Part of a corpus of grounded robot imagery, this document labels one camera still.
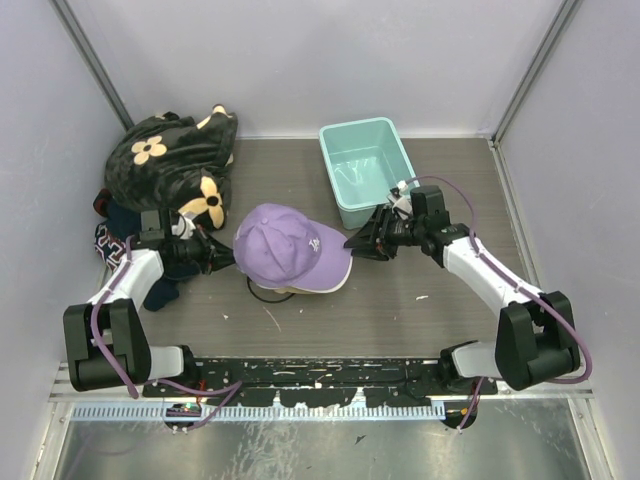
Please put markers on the aluminium front rail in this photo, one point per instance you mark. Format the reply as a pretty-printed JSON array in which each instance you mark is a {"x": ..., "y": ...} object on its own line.
[{"x": 320, "y": 387}]

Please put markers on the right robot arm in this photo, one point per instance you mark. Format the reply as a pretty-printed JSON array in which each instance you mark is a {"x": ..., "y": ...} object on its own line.
[{"x": 535, "y": 342}]

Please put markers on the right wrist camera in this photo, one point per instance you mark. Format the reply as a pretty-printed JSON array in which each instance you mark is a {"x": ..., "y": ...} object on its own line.
[{"x": 400, "y": 203}]

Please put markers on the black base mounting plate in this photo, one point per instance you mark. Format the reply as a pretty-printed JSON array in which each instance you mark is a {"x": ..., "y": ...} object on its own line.
[{"x": 320, "y": 382}]

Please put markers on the teal plastic bin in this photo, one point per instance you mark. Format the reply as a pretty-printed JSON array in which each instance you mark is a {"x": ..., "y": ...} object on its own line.
[{"x": 364, "y": 160}]

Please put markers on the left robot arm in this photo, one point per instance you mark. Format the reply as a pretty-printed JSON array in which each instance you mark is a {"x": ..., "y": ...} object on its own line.
[{"x": 106, "y": 345}]

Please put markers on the navy jersey garment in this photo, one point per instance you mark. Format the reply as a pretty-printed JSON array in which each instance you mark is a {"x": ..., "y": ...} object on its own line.
[{"x": 141, "y": 274}]

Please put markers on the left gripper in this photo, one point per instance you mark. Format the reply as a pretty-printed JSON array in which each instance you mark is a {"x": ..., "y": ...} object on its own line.
[{"x": 223, "y": 255}]

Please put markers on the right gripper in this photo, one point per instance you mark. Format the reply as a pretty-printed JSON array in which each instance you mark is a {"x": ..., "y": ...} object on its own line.
[{"x": 371, "y": 243}]

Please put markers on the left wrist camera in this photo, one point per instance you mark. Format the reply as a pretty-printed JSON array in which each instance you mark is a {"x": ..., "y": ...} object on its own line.
[{"x": 182, "y": 225}]

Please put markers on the black floral fleece blanket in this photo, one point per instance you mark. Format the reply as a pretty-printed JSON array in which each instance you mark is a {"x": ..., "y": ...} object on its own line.
[{"x": 179, "y": 163}]

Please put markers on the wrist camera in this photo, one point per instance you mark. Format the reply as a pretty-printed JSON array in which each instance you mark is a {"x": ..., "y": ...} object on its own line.
[
  {"x": 400, "y": 203},
  {"x": 182, "y": 225}
]

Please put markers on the purple cap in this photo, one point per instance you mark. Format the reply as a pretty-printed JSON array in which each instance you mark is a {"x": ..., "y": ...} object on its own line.
[{"x": 277, "y": 246}]

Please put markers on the white cap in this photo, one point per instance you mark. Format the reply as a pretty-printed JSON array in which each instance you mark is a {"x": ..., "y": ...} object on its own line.
[{"x": 333, "y": 289}]

